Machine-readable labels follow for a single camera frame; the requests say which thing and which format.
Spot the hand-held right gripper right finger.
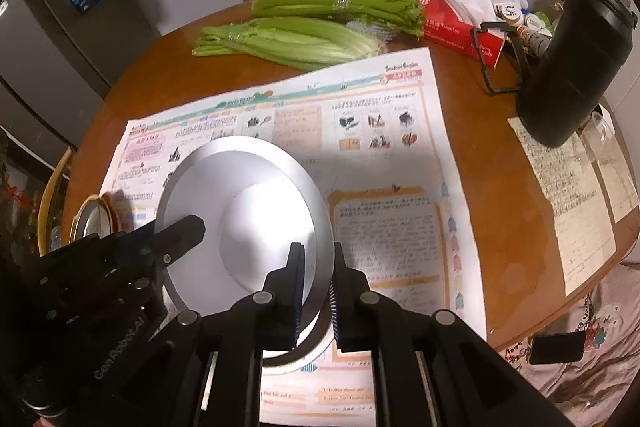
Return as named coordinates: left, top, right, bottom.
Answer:
left=330, top=242, right=573, bottom=427

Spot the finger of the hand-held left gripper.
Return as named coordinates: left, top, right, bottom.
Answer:
left=124, top=214, right=207, bottom=269

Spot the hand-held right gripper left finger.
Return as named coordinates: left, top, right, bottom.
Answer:
left=125, top=243, right=306, bottom=427

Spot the round metal plate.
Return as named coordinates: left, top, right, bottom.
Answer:
left=154, top=136, right=335, bottom=360

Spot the gold rimmed round dish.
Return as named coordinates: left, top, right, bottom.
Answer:
left=72, top=193, right=121, bottom=240

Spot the dark glass cabinet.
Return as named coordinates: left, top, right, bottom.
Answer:
left=0, top=127, right=66, bottom=258

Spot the printed newspaper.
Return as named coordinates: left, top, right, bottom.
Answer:
left=100, top=47, right=488, bottom=427

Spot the grey refrigerator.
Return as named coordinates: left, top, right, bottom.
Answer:
left=0, top=0, right=161, bottom=148

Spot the black phone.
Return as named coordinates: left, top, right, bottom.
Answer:
left=529, top=331, right=586, bottom=365

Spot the handwritten paper sheet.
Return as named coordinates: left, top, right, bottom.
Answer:
left=507, top=117, right=617, bottom=298
left=580, top=127, right=640, bottom=224

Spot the pink printed blanket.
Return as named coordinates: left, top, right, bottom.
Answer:
left=492, top=257, right=640, bottom=427

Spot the leafy celery bunch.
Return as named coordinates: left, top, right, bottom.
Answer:
left=250, top=0, right=426, bottom=38

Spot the red tissue box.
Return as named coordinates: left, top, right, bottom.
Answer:
left=412, top=0, right=508, bottom=70

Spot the black thermos bottle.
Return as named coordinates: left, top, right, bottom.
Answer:
left=515, top=0, right=638, bottom=148

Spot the group of small bottles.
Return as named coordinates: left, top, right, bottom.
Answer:
left=490, top=0, right=558, bottom=56

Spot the black bottle strap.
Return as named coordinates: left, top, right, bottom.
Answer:
left=472, top=22, right=531, bottom=95

